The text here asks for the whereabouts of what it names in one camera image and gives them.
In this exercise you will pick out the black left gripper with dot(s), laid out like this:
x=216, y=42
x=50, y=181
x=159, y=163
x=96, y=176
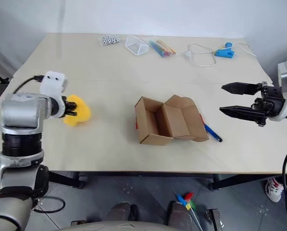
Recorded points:
x=65, y=107

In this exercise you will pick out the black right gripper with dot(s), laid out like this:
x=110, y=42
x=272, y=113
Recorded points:
x=271, y=98

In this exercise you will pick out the yellow plush toy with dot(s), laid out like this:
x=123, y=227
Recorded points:
x=82, y=113

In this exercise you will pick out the blue plastic tool handle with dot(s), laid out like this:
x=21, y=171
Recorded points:
x=213, y=133

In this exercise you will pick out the brown cardboard box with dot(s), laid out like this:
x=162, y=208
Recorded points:
x=177, y=120

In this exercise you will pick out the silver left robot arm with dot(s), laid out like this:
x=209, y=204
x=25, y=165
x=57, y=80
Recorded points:
x=20, y=113

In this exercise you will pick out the blue glue gun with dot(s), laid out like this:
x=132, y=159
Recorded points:
x=224, y=53

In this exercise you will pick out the black table leg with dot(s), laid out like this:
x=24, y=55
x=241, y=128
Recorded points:
x=242, y=180
x=66, y=179

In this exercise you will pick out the clear plastic container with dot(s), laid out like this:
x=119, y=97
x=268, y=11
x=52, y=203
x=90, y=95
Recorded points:
x=136, y=45

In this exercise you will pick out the bag of coloured pens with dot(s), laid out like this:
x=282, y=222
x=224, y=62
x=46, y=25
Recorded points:
x=162, y=49

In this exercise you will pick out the white red sneaker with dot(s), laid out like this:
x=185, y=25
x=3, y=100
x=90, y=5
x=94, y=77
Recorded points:
x=274, y=191

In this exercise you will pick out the colourful toy on stick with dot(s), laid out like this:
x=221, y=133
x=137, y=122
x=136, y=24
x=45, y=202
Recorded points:
x=188, y=196

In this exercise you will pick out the dark rounded shape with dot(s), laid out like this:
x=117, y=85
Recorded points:
x=120, y=211
x=179, y=214

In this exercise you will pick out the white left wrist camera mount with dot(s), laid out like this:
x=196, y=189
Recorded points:
x=52, y=83

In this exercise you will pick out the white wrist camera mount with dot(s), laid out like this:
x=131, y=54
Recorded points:
x=286, y=69
x=52, y=83

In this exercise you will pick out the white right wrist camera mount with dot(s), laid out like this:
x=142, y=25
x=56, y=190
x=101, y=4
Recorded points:
x=286, y=69

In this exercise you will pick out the black metal bracket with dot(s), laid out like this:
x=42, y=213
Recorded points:
x=215, y=219

